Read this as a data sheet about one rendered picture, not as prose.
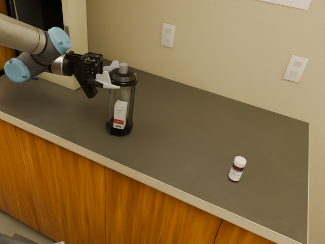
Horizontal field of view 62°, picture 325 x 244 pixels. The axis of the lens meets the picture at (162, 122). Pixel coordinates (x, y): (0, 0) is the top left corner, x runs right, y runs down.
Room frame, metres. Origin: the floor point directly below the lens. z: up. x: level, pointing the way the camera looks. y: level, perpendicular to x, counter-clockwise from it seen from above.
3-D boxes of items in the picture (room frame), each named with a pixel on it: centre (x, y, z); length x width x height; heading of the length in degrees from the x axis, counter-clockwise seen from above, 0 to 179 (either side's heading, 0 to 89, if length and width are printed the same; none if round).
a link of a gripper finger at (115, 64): (0.90, 0.19, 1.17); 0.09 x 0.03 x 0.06; 109
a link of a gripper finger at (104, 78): (0.81, 0.20, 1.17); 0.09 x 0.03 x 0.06; 59
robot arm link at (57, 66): (0.87, 0.38, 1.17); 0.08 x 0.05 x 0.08; 174
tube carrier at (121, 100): (0.85, 0.16, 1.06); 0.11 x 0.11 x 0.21
